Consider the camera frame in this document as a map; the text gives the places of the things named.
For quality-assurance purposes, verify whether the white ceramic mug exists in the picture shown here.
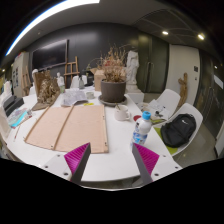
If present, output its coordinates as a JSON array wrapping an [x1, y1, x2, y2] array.
[[113, 104, 133, 122]]

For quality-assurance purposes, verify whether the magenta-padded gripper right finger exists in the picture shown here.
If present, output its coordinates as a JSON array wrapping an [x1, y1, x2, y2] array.
[[131, 142, 183, 186]]

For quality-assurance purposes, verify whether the grey plant pot saucer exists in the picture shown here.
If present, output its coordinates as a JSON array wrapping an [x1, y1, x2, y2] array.
[[97, 94, 128, 108]]

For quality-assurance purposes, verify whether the white chair with papers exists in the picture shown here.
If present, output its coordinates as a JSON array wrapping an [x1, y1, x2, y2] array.
[[146, 88, 182, 119]]

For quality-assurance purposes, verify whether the dark pot with dried plant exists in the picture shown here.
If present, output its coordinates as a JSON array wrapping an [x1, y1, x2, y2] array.
[[98, 44, 129, 104]]

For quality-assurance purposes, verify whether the black box device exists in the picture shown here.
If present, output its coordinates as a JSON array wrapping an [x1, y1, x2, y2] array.
[[2, 94, 25, 117]]

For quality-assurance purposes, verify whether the pile of papers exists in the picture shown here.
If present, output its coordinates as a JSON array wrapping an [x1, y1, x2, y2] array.
[[141, 99, 173, 122]]

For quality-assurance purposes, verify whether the printed paper sheet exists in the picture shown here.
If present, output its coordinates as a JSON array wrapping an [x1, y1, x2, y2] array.
[[61, 89, 88, 107]]

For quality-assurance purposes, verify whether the tan wooden frame panel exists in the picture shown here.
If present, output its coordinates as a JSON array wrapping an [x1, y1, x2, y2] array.
[[24, 104, 110, 154]]

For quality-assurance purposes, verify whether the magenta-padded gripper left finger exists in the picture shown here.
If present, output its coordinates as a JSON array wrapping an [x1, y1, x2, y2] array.
[[40, 142, 92, 185]]

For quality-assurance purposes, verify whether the wooden easel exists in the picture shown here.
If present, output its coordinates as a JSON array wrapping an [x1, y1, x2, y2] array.
[[63, 55, 81, 88]]

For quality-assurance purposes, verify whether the black wall screen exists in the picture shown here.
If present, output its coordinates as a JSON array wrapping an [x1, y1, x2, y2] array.
[[31, 39, 69, 71]]

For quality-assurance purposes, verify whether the wooden figure sculpture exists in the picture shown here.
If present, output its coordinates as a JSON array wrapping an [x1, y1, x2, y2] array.
[[177, 72, 189, 108]]

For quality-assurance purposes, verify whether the black backpack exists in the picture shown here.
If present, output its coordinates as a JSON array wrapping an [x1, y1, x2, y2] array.
[[160, 113, 197, 149]]

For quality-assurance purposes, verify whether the carved wooden relief sculpture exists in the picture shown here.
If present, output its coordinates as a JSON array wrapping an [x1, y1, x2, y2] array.
[[31, 69, 62, 112]]

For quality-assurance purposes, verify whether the white bottle with blue cap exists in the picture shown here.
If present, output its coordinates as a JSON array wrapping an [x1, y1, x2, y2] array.
[[132, 111, 153, 147]]

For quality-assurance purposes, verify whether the white chair with backpack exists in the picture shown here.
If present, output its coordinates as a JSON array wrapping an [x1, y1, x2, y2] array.
[[151, 102, 204, 158]]

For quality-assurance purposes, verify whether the tall white statue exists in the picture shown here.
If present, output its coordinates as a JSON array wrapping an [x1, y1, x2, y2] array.
[[124, 49, 145, 104]]

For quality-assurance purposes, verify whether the long ceiling light strip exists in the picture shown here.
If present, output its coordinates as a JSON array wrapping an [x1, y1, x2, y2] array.
[[4, 0, 101, 57]]

